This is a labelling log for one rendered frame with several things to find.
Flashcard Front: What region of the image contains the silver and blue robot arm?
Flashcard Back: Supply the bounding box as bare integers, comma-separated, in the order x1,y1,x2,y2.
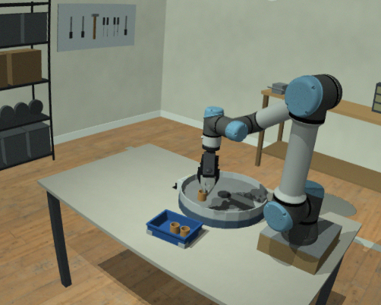
201,74,342,246

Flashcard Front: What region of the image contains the bronze bushing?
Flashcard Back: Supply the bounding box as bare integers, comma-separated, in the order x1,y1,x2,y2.
180,226,190,237
197,189,207,202
170,222,180,234

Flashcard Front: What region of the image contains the blue crate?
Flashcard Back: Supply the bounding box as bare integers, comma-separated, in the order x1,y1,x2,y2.
146,209,203,249

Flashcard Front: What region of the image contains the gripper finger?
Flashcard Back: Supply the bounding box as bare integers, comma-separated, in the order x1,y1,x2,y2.
207,169,220,196
197,167,206,193

